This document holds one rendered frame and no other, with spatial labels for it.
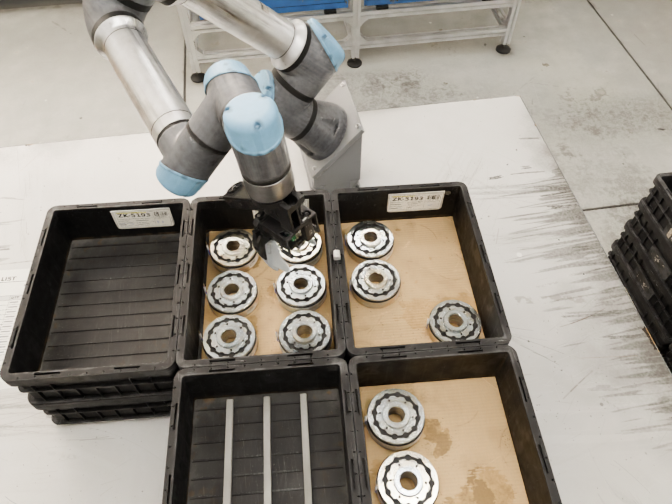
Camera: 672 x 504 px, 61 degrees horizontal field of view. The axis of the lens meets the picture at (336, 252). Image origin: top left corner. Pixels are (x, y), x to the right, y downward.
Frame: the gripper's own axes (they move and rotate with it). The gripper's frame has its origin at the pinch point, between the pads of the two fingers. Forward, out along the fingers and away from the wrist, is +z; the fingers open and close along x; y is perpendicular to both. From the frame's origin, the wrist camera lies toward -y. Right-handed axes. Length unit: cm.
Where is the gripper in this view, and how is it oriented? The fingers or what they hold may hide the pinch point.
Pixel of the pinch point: (284, 253)
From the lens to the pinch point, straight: 104.0
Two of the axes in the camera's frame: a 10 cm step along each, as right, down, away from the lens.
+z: 1.0, 5.6, 8.2
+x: 6.5, -6.6, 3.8
